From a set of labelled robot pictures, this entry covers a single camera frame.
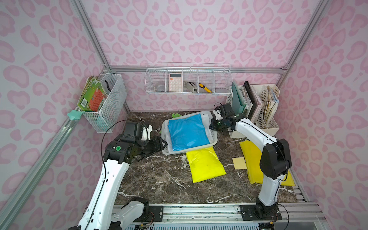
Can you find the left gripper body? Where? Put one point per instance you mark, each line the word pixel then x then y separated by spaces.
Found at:
pixel 155 144

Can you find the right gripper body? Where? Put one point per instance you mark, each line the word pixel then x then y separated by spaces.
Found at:
pixel 220 123

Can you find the white perforated plastic basket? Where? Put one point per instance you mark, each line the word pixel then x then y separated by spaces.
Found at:
pixel 188 133

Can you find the blue raincoat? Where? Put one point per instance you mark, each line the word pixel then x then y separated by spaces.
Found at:
pixel 188 132

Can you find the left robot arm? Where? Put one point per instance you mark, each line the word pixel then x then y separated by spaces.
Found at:
pixel 117 156

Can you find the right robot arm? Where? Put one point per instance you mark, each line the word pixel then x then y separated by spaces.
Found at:
pixel 275 159

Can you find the green folded raincoat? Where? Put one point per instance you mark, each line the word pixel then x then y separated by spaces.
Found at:
pixel 176 115

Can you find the golden yellow folded raincoat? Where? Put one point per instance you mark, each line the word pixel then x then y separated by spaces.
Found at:
pixel 252 157

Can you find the teal folder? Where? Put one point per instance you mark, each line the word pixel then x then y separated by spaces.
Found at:
pixel 239 103

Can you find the yellow utility knife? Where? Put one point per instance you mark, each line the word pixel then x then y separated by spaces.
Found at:
pixel 204 87

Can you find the white desktop file organizer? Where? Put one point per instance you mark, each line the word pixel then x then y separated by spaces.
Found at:
pixel 261 94

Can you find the black folder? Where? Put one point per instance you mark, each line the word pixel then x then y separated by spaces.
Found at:
pixel 253 100

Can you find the small tan card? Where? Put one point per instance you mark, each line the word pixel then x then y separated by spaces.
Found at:
pixel 239 163

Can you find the beige paper stack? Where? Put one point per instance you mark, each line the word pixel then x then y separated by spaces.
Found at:
pixel 271 105

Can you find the round metal tin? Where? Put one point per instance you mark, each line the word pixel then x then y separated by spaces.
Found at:
pixel 160 87

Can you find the white pink calculator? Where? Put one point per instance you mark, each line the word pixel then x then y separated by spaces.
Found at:
pixel 175 82

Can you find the green red booklet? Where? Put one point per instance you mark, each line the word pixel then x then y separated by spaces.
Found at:
pixel 93 96

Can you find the white mesh wall basket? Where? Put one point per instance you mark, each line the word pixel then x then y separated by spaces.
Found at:
pixel 103 120

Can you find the white wire wall shelf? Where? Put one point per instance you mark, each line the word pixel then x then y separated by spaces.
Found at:
pixel 216 77

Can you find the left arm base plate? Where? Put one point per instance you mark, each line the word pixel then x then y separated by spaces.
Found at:
pixel 152 212

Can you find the mint green wall hook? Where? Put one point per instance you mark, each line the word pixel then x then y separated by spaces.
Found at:
pixel 75 115

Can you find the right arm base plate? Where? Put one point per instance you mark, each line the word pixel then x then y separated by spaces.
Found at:
pixel 259 212

